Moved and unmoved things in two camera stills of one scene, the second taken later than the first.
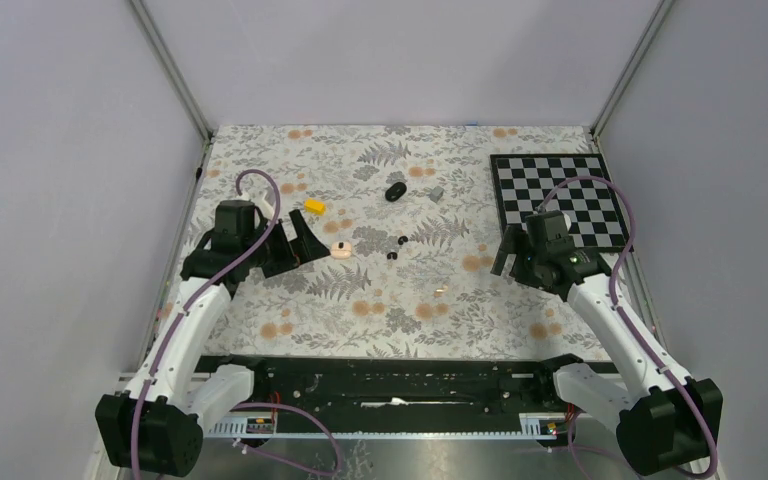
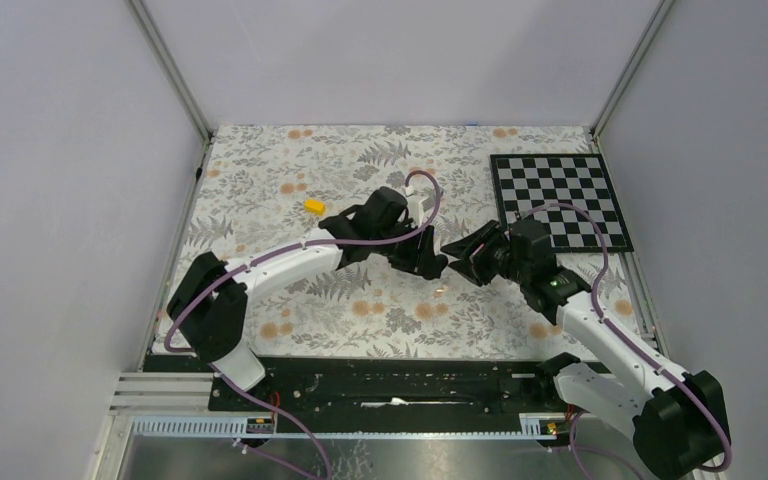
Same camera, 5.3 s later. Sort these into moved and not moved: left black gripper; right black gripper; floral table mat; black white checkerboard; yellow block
Moved: left black gripper; right black gripper
Not moved: yellow block; black white checkerboard; floral table mat
